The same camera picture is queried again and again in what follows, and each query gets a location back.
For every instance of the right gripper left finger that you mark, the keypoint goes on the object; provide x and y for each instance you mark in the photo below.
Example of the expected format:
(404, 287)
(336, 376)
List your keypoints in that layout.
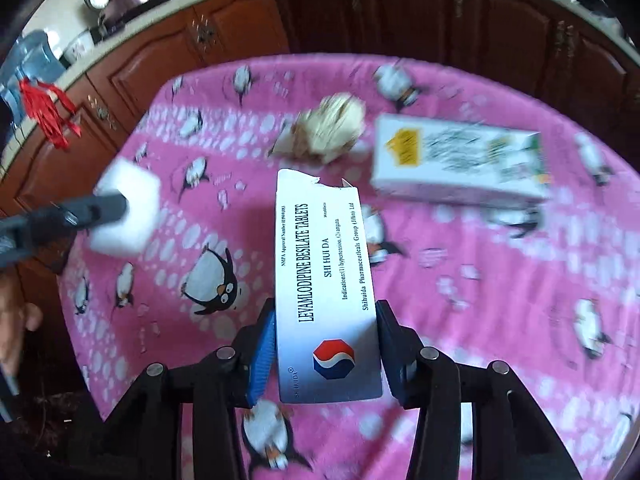
(141, 438)

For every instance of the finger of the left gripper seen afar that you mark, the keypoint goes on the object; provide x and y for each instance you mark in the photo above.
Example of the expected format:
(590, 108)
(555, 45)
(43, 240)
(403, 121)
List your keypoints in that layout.
(25, 233)

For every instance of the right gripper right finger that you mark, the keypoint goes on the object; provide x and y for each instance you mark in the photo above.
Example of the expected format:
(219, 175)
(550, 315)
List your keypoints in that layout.
(512, 437)

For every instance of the white levamlodipine tablet box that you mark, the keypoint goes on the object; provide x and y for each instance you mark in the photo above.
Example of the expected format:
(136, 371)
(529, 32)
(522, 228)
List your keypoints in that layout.
(326, 333)

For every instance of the dark wooden kitchen cabinets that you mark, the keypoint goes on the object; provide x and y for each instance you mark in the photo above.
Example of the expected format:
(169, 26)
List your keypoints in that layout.
(545, 48)

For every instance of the person's left hand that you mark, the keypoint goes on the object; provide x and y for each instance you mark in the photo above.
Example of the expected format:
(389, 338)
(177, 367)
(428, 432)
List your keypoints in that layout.
(17, 317)

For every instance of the red tassel ornament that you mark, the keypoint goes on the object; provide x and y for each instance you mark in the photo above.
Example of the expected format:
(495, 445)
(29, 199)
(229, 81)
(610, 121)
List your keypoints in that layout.
(51, 109)

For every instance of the blue water jug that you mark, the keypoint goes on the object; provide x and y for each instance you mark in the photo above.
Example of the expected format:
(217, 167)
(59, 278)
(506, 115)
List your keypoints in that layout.
(31, 57)

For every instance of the pink penguin tablecloth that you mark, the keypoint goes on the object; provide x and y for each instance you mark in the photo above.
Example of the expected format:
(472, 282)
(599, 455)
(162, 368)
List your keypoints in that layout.
(554, 293)

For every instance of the white green long carton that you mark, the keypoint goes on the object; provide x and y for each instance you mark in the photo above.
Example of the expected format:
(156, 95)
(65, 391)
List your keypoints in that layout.
(458, 163)

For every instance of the crumpled beige paper ball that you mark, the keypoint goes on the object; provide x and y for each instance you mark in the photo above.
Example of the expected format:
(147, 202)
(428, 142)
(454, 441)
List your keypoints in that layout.
(324, 133)

